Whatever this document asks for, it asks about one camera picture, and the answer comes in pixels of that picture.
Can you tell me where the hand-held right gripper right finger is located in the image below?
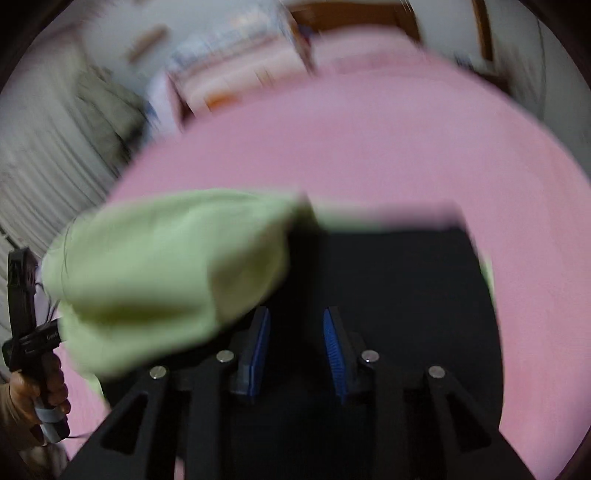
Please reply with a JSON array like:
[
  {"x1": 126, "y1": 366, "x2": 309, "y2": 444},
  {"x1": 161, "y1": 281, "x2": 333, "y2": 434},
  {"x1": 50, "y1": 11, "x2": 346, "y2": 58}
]
[{"x1": 322, "y1": 306, "x2": 536, "y2": 480}]

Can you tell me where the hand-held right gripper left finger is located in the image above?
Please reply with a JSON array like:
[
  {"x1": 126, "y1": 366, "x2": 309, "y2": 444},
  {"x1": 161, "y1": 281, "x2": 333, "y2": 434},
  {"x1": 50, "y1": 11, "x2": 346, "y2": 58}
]
[{"x1": 60, "y1": 305, "x2": 272, "y2": 480}]

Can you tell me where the light green black hooded jacket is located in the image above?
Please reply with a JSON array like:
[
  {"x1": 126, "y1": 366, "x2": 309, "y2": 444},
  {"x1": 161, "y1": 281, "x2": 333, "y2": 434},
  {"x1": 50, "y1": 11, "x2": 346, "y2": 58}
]
[{"x1": 41, "y1": 187, "x2": 505, "y2": 480}]

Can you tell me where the person's left forearm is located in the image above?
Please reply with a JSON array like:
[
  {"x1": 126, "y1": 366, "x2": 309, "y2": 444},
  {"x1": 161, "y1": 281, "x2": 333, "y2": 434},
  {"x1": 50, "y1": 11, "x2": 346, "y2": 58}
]
[{"x1": 0, "y1": 382, "x2": 47, "y2": 450}]

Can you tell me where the person's left hand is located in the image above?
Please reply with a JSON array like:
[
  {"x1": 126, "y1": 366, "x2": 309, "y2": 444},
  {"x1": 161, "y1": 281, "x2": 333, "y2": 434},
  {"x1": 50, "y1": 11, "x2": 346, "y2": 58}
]
[{"x1": 8, "y1": 354, "x2": 72, "y2": 428}]

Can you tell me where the grey curtain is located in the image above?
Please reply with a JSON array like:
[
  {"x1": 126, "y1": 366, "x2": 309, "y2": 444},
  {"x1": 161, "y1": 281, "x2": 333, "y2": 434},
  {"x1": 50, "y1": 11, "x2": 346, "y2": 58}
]
[{"x1": 0, "y1": 41, "x2": 139, "y2": 259}]

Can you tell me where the pink bed sheet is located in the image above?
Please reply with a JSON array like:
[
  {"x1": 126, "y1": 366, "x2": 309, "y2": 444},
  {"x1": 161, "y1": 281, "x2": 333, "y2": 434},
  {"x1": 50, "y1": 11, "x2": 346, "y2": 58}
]
[{"x1": 60, "y1": 32, "x2": 591, "y2": 462}]

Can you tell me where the grey green hanging garment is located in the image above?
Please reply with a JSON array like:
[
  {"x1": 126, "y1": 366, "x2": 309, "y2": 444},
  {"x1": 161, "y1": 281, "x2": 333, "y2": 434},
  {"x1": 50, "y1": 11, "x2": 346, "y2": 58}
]
[{"x1": 76, "y1": 65, "x2": 148, "y2": 162}]

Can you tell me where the wooden headboard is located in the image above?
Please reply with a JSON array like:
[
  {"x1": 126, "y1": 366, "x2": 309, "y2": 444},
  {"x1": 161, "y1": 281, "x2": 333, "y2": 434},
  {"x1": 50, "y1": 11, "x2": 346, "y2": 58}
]
[{"x1": 288, "y1": 0, "x2": 497, "y2": 63}]

